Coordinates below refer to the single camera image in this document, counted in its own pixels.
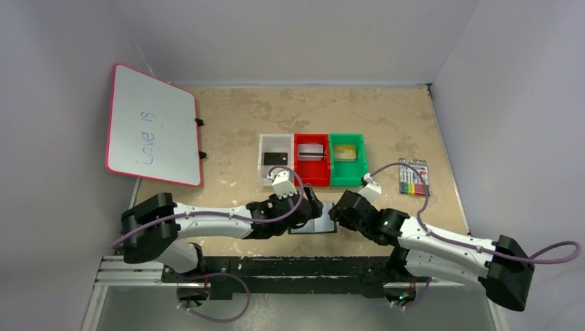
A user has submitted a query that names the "black leather card holder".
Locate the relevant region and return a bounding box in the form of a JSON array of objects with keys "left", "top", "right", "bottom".
[{"left": 288, "top": 202, "right": 337, "bottom": 235}]

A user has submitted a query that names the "white credit card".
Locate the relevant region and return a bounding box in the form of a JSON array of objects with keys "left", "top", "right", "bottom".
[{"left": 297, "top": 143, "right": 325, "bottom": 161}]

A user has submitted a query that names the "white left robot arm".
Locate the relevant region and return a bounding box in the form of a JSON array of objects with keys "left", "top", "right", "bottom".
[{"left": 113, "top": 181, "right": 324, "bottom": 274}]

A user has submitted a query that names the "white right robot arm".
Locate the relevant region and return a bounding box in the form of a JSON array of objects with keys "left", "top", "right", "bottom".
[{"left": 328, "top": 191, "right": 535, "bottom": 312}]

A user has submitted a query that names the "black credit card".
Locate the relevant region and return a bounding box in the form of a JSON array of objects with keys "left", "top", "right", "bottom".
[{"left": 262, "top": 152, "right": 288, "bottom": 166}]

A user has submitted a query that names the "gold credit card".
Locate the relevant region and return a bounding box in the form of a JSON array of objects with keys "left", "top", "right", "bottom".
[{"left": 333, "top": 144, "right": 357, "bottom": 161}]

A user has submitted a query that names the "pack of coloured markers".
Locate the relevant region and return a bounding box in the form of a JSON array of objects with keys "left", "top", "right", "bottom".
[{"left": 399, "top": 158, "right": 429, "bottom": 196}]

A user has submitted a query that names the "white plastic bin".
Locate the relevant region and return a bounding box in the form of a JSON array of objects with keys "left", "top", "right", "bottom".
[{"left": 257, "top": 134, "right": 294, "bottom": 187}]

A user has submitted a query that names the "red plastic bin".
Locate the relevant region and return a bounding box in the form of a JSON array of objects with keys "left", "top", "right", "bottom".
[{"left": 294, "top": 133, "right": 331, "bottom": 187}]

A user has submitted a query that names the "green plastic bin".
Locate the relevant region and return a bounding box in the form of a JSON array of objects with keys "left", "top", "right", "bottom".
[{"left": 329, "top": 133, "right": 368, "bottom": 186}]

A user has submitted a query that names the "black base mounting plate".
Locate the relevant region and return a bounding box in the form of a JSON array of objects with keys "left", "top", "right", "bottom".
[{"left": 161, "top": 257, "right": 427, "bottom": 305}]

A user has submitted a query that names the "pink framed whiteboard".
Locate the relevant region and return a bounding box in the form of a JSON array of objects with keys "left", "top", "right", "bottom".
[{"left": 105, "top": 63, "right": 203, "bottom": 187}]

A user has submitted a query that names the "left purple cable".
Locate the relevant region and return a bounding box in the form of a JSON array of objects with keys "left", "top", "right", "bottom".
[{"left": 112, "top": 165, "right": 305, "bottom": 250}]

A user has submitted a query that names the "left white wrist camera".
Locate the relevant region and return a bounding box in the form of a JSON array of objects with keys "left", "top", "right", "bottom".
[{"left": 268, "top": 169, "right": 298, "bottom": 199}]

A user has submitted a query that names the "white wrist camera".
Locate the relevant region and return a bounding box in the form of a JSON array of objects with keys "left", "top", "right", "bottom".
[
  {"left": 358, "top": 172, "right": 381, "bottom": 204},
  {"left": 268, "top": 169, "right": 298, "bottom": 199}
]

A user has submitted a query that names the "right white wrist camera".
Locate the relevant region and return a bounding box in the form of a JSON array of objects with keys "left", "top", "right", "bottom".
[{"left": 358, "top": 172, "right": 381, "bottom": 204}]

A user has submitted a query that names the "aluminium rail frame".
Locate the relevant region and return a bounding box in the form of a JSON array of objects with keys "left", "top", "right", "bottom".
[{"left": 82, "top": 256, "right": 506, "bottom": 330}]

